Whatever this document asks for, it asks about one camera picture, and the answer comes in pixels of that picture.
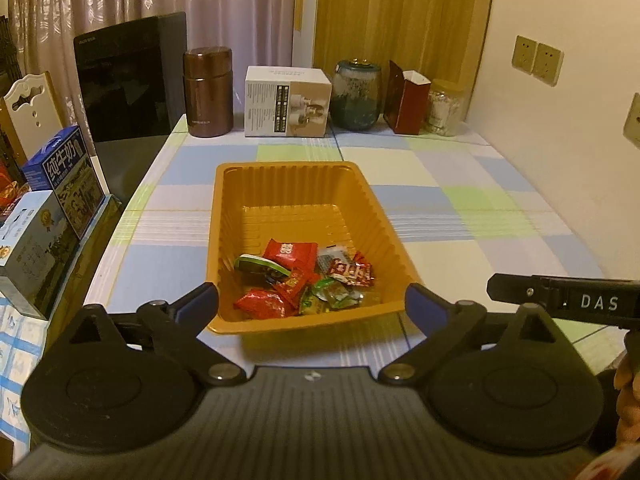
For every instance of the light blue carton box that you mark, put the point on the light blue carton box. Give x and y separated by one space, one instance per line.
35 255

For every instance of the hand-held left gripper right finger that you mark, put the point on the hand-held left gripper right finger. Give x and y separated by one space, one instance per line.
425 305

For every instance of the white printed cardboard box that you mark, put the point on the white printed cardboard box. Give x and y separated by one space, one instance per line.
287 105

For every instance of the green rimmed snack pouch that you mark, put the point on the green rimmed snack pouch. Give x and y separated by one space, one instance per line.
260 265

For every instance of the beige wall data socket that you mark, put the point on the beige wall data socket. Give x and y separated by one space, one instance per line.
632 122

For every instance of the white wooden chair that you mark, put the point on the white wooden chair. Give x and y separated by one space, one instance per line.
32 110

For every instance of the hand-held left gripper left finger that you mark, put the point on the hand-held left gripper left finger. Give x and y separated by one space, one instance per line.
197 302

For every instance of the dark glass jar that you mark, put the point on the dark glass jar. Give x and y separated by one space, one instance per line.
356 97

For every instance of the blue milk carton box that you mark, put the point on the blue milk carton box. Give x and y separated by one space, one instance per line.
62 180

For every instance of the small yellow green candy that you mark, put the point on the small yellow green candy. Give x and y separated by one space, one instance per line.
312 305

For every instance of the clear plastic nut jar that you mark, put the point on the clear plastic nut jar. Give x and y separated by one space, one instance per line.
446 107

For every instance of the black glossy appliance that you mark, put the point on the black glossy appliance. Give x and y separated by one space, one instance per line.
130 80

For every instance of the red package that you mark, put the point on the red package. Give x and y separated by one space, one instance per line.
10 190

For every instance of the checked tablecloth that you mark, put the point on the checked tablecloth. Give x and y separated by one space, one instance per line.
475 220

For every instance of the large red snack packet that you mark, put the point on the large red snack packet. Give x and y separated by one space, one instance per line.
291 252

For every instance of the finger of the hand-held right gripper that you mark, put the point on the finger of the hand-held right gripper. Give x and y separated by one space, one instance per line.
520 289

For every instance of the blue white patterned sheet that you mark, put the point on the blue white patterned sheet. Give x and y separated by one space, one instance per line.
17 360

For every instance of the orange plastic tray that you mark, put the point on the orange plastic tray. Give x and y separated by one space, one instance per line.
300 195

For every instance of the brown metal thermos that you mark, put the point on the brown metal thermos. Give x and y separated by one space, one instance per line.
207 95

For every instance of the person's right hand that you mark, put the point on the person's right hand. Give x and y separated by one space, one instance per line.
631 400

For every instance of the clear barcode snack packet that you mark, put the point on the clear barcode snack packet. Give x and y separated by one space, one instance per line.
330 255

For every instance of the open red carton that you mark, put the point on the open red carton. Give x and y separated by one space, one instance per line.
410 107

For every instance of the small red yellow candy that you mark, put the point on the small red yellow candy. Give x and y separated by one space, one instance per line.
344 271

